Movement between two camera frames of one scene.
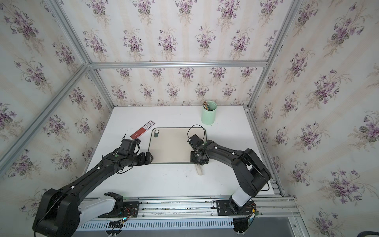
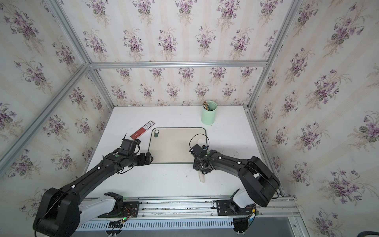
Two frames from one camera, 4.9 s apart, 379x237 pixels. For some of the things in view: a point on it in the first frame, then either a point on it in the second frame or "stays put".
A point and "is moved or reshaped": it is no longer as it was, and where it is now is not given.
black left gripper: [142, 161] stays put
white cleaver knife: [198, 168] is moved or reshaped
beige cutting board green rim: [170, 145] stays put
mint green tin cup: [208, 113] stays put
